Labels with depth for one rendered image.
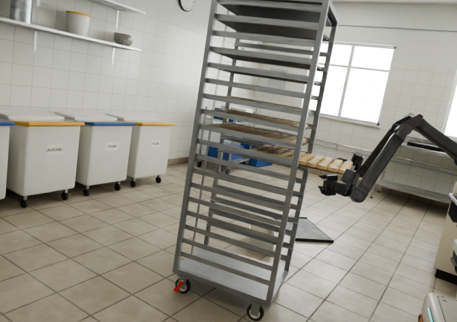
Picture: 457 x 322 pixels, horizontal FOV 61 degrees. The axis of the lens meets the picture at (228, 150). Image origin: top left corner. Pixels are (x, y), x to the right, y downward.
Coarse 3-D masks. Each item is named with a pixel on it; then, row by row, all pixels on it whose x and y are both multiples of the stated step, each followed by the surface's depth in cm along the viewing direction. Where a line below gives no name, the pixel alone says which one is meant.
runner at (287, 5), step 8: (224, 0) 214; (232, 0) 213; (240, 0) 211; (248, 0) 209; (256, 0) 208; (280, 8) 205; (288, 8) 202; (296, 8) 200; (304, 8) 199; (312, 8) 198; (320, 8) 196
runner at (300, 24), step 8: (216, 16) 217; (224, 16) 215; (232, 16) 214; (240, 16) 212; (248, 16) 210; (272, 24) 206; (280, 24) 204; (288, 24) 203; (296, 24) 201; (304, 24) 200; (312, 24) 198
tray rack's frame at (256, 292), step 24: (216, 0) 213; (264, 0) 219; (288, 0) 199; (312, 0) 194; (192, 144) 227; (192, 168) 230; (216, 168) 272; (192, 264) 249; (240, 264) 259; (240, 288) 229; (264, 288) 233
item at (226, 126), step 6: (216, 126) 230; (222, 126) 235; (228, 126) 241; (234, 126) 250; (240, 126) 252; (246, 132) 223; (252, 132) 233; (258, 132) 234; (264, 132) 238; (270, 132) 248; (276, 132) 250; (276, 138) 221; (282, 138) 233; (288, 138) 231; (294, 138) 237
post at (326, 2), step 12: (324, 0) 192; (324, 12) 193; (324, 24) 194; (312, 60) 197; (312, 72) 198; (312, 84) 198; (300, 120) 202; (300, 132) 203; (300, 144) 204; (288, 192) 209; (288, 204) 209; (276, 252) 214; (276, 264) 215; (276, 276) 219
